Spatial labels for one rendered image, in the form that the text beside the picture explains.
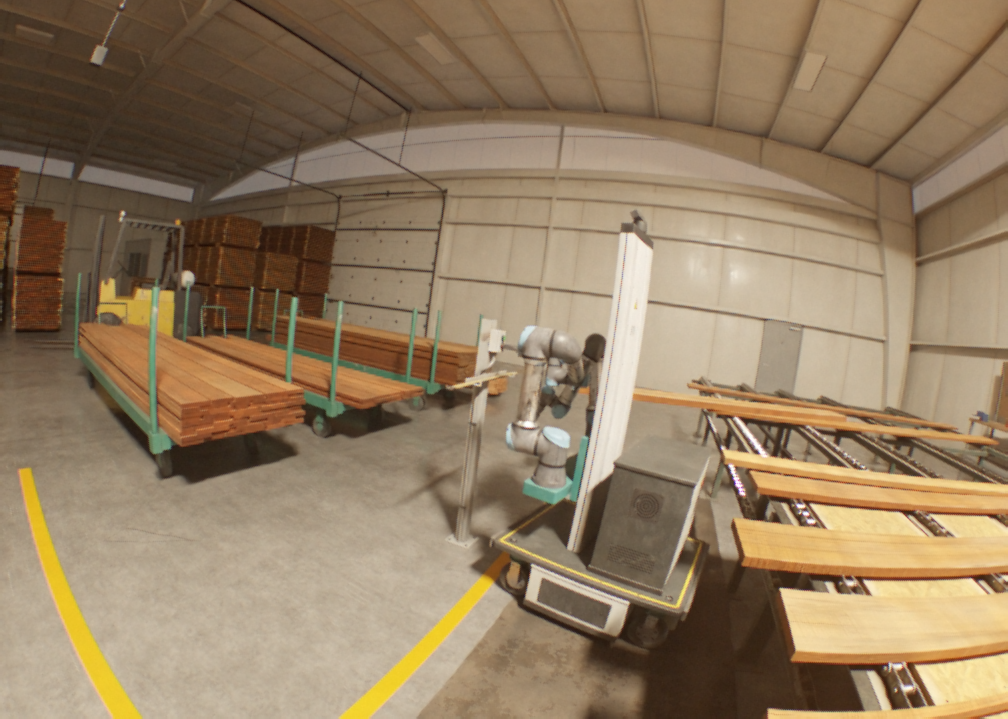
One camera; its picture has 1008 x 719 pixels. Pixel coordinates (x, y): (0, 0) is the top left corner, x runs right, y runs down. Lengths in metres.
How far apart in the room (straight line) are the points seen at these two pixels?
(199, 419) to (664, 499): 2.37
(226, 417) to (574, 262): 9.33
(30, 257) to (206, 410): 7.68
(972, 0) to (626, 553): 7.82
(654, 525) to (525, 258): 9.87
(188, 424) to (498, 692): 2.02
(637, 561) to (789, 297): 9.52
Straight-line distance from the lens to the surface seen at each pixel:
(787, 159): 11.55
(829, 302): 11.15
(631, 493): 1.67
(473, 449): 2.28
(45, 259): 9.76
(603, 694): 1.80
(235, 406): 2.69
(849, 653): 0.90
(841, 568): 1.21
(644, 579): 1.81
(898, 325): 11.92
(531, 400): 1.71
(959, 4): 7.82
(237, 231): 11.29
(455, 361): 4.76
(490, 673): 1.78
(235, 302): 11.40
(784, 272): 10.83
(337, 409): 3.64
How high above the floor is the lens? 1.36
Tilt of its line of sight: 4 degrees down
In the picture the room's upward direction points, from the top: 8 degrees clockwise
